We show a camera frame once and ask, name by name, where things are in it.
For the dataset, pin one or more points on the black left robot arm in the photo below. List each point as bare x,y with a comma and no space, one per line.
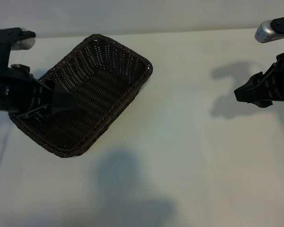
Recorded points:
0,47

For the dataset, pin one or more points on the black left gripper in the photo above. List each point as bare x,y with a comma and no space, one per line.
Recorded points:
16,92

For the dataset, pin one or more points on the black and silver right robot arm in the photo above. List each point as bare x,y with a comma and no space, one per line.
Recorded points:
266,30

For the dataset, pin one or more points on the dark brown woven basket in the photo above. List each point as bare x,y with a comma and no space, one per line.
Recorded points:
97,94

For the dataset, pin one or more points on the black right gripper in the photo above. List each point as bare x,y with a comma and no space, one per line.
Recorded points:
280,82

